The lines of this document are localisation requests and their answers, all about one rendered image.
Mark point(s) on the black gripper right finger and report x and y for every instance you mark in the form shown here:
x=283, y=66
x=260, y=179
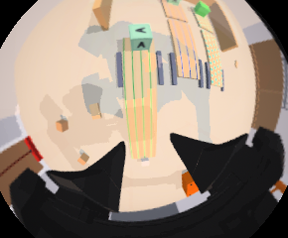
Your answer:
x=205, y=161

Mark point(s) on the white cube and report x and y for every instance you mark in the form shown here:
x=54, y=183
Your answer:
x=144, y=161

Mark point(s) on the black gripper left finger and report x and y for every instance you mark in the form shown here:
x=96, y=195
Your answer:
x=101, y=182

